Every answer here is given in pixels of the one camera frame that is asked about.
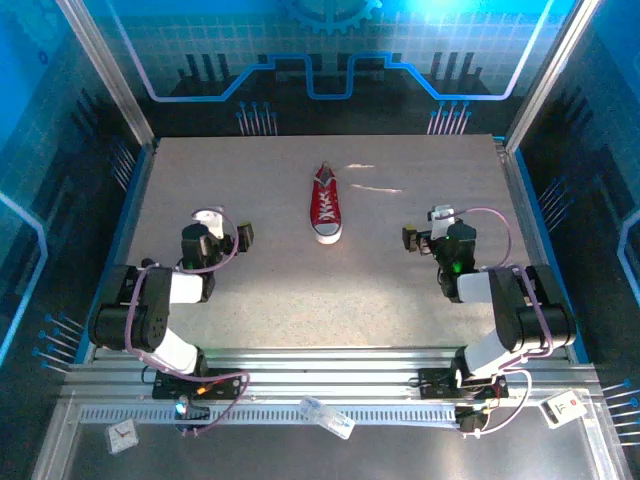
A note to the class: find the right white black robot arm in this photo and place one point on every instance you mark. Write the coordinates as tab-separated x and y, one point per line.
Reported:
520	310

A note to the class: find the black controller box with LED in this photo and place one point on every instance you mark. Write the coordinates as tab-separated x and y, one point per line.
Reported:
197	413
470	422

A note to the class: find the clear plastic bag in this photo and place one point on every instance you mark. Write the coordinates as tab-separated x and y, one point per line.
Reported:
327	417

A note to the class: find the white card with red mark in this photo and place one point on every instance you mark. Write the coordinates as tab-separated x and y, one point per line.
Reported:
565	410

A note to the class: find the small white square clock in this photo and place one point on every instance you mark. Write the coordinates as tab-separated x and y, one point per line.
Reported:
122	436

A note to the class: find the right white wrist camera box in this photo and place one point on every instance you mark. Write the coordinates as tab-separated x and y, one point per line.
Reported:
442	222

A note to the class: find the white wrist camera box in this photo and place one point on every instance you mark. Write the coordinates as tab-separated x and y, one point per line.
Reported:
212	222
442	222

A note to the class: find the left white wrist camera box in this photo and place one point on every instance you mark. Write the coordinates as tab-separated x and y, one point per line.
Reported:
212	222

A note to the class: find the aluminium side rail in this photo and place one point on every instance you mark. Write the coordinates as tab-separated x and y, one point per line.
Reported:
521	200

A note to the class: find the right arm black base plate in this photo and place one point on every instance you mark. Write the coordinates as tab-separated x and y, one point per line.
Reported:
432	382

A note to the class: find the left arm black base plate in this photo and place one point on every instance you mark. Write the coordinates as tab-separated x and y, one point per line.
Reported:
230	380

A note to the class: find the aluminium frame rail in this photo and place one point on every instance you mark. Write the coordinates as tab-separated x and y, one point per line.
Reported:
325	375

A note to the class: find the aluminium corner post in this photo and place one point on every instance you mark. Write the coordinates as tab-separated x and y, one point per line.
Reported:
550	75
110	75

